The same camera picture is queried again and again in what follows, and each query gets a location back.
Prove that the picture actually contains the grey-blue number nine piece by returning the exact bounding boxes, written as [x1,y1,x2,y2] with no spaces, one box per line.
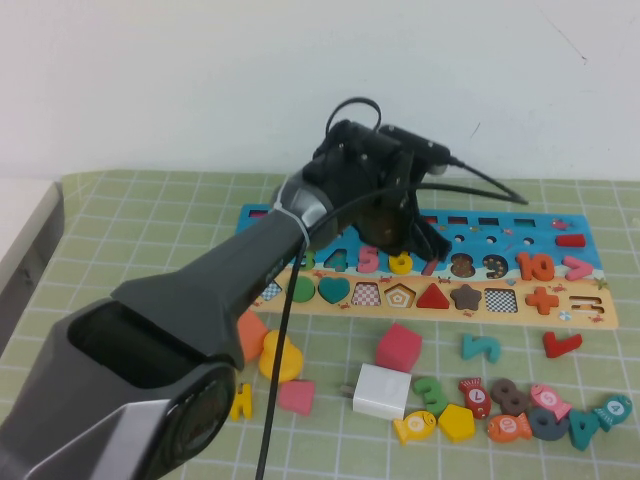
[527,407,571,442]

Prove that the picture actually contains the yellow number six piece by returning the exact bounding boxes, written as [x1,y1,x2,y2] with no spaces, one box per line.
[388,252,416,276]

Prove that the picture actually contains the teal number two piece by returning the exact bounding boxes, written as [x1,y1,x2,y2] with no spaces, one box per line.
[460,333,501,363]

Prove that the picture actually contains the black looped gripper cable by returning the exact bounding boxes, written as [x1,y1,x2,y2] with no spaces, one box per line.
[325,97,384,139]

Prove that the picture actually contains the white zip tie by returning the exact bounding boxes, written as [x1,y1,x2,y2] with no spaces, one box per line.
[272,182,311,249]

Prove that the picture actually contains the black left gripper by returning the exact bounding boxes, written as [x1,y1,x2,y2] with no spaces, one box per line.
[312,119,454,262]

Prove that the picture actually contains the yellow H-shaped piece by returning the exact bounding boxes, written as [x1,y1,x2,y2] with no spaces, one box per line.
[231,383,254,422]

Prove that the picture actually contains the red fish piece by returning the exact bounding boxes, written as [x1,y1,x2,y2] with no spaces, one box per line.
[457,378,490,421]

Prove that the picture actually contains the pink trapezoid piece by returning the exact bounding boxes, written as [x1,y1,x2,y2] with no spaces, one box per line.
[277,380,316,416]

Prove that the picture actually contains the white USB charger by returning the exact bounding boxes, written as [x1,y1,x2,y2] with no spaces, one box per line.
[339,363,412,422]

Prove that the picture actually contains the orange foam cube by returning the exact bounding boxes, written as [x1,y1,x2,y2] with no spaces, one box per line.
[234,310,269,364]

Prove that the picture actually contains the orange fish piece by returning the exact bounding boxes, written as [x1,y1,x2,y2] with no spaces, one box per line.
[485,413,532,444]

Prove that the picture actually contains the green checked tablecloth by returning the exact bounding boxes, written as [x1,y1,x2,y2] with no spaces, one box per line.
[0,169,640,480]

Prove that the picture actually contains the teal fish piece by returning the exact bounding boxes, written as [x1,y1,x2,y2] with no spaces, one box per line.
[592,394,633,434]

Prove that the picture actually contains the teal heart piece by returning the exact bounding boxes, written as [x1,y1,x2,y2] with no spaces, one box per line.
[318,276,351,305]

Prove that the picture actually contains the orange plus sign piece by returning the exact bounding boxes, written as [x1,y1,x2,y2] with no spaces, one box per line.
[525,287,560,315]

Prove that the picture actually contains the yellow fish piece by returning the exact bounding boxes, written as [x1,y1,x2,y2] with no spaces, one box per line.
[392,410,437,448]

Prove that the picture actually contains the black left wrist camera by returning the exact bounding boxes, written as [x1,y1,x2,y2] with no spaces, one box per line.
[377,124,451,177]

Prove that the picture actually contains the yellow rubber duck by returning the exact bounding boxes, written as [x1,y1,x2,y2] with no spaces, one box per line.
[258,329,304,385]

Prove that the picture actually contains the green number three piece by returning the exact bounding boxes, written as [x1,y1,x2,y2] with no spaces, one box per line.
[410,377,449,419]

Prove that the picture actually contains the white side cabinet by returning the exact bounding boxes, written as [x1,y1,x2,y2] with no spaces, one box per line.
[0,179,65,359]

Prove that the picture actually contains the green circle piece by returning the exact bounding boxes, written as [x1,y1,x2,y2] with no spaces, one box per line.
[290,277,317,304]

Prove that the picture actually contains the red triangle piece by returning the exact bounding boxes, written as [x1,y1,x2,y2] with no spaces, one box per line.
[416,282,451,310]

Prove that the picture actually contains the pink greater-than sign piece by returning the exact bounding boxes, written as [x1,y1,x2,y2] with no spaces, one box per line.
[562,256,595,281]

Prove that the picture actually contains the pink number five piece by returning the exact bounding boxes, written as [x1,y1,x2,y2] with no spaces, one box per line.
[357,246,382,275]

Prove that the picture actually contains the teal number four piece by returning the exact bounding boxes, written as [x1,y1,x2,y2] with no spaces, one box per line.
[567,410,604,452]

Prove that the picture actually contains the red number seven piece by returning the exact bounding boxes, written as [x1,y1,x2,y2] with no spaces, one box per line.
[542,331,584,360]

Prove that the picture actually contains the brown number eight piece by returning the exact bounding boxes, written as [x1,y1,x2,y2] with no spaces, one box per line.
[489,378,529,416]

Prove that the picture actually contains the orange number ten piece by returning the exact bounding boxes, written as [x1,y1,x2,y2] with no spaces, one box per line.
[517,252,557,282]

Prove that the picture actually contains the magenta foam cube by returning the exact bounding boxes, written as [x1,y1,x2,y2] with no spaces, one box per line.
[374,323,423,375]

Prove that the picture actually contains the black camera cable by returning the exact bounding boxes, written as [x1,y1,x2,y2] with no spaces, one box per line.
[254,157,531,480]

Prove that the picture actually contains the wooden number puzzle board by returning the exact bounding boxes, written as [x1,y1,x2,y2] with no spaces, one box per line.
[234,202,621,330]

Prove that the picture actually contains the yellow pentagon piece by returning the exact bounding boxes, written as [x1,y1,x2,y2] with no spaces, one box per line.
[437,404,476,445]

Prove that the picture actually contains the pink fish piece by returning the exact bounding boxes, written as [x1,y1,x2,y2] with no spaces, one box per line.
[528,383,572,421]

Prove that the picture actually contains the brown star piece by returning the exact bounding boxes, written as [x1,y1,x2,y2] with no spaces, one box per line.
[450,283,485,311]

